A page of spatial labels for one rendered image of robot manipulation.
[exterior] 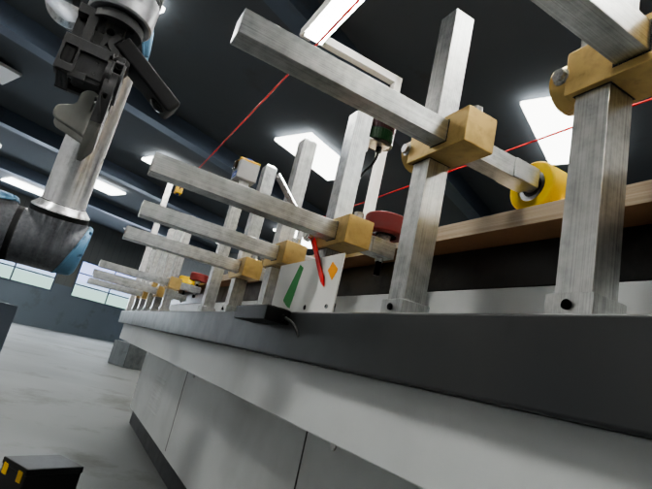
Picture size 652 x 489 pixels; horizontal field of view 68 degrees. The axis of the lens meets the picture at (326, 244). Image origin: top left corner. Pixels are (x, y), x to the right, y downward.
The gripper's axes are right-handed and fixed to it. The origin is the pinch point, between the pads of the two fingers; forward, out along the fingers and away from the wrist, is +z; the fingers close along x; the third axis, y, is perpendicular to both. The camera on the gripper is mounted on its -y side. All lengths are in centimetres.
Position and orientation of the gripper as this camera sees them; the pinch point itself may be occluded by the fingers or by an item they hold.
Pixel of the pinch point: (87, 153)
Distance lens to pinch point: 75.4
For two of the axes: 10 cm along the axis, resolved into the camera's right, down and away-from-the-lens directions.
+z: -2.2, 9.4, -2.5
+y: -8.5, -3.1, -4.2
